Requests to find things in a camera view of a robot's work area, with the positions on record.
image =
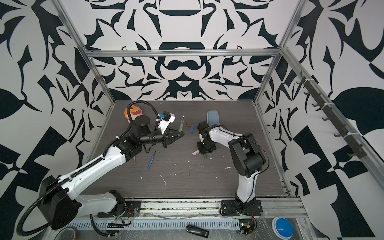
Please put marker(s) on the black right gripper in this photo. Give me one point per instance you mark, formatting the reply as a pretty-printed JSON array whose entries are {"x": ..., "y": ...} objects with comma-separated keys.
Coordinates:
[{"x": 202, "y": 151}]

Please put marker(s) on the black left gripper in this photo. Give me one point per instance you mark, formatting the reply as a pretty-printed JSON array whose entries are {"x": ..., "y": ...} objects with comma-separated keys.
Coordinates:
[{"x": 166, "y": 138}]

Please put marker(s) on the green pen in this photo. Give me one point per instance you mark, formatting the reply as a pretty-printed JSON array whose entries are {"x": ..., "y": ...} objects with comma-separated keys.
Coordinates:
[{"x": 182, "y": 124}]

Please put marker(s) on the blue pen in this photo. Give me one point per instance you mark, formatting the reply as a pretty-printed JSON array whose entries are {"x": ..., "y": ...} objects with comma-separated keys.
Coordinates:
[{"x": 151, "y": 161}]

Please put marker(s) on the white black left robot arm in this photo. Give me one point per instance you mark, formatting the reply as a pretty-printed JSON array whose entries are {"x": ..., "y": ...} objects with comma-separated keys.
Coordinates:
[{"x": 61, "y": 200}]

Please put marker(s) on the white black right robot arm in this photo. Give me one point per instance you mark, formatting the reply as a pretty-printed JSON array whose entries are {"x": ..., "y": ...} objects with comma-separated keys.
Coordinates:
[{"x": 248, "y": 159}]

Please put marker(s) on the light blue pencil case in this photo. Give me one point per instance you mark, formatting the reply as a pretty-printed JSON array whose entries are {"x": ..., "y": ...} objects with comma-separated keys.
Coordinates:
[{"x": 213, "y": 118}]

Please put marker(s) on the orange shark plush toy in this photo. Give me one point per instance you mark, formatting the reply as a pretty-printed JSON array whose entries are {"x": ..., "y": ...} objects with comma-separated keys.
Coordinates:
[{"x": 133, "y": 112}]

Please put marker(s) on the black remote device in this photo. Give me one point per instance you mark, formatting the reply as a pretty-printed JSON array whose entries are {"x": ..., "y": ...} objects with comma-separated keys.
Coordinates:
[{"x": 197, "y": 231}]

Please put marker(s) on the clear tape roll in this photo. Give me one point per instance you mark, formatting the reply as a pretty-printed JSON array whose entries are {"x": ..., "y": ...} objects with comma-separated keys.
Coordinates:
[{"x": 68, "y": 233}]

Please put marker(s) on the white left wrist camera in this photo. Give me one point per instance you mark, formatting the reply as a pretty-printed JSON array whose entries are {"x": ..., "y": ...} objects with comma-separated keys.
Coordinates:
[{"x": 164, "y": 120}]

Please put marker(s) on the grey slotted cable duct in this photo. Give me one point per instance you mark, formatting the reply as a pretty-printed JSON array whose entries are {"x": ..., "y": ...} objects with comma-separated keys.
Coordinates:
[{"x": 161, "y": 224}]

